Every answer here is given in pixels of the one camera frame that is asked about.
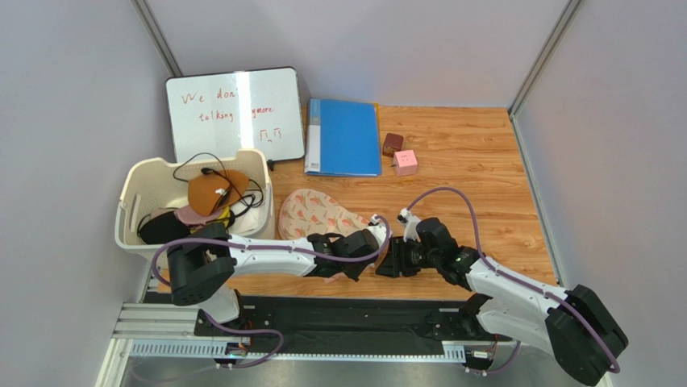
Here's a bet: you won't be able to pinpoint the floral pink laundry bag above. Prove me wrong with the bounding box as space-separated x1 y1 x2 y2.
277 188 373 284

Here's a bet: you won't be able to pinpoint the orange bra black straps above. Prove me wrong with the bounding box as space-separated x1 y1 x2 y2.
172 152 265 217

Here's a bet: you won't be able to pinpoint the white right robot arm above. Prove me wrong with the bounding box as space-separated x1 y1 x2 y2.
377 213 629 386

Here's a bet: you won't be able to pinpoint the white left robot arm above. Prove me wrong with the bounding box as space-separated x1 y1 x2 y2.
153 218 391 323

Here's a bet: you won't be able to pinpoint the pink bra in basket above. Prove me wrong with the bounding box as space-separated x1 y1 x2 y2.
173 206 230 227

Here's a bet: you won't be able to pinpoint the black bra in basket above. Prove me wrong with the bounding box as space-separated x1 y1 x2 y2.
137 211 191 244

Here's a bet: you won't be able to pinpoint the cream plastic laundry basket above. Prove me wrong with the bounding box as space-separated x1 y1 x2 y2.
114 148 276 260

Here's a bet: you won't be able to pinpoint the pink small cube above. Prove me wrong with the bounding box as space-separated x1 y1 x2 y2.
393 150 418 177

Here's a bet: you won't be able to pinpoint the dark red small box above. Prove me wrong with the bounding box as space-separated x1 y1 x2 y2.
381 133 404 157

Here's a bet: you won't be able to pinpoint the blue document folder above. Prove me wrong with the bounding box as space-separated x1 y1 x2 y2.
304 98 381 177

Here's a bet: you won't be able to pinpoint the yellow garment in basket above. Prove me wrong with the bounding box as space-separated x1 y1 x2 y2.
215 207 236 229

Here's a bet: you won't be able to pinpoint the white dry-erase board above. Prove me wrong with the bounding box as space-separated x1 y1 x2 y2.
164 67 305 162

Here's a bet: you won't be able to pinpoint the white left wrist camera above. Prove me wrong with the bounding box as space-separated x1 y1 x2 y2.
367 214 393 248

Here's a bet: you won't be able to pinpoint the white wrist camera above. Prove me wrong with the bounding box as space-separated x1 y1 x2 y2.
397 208 421 242
367 214 393 248

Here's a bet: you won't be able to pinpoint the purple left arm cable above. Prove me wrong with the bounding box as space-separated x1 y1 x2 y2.
150 214 393 285

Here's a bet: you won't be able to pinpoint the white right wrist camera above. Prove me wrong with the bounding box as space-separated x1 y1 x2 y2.
397 208 421 242

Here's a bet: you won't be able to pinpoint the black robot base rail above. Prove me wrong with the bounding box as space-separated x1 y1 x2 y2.
114 293 538 372

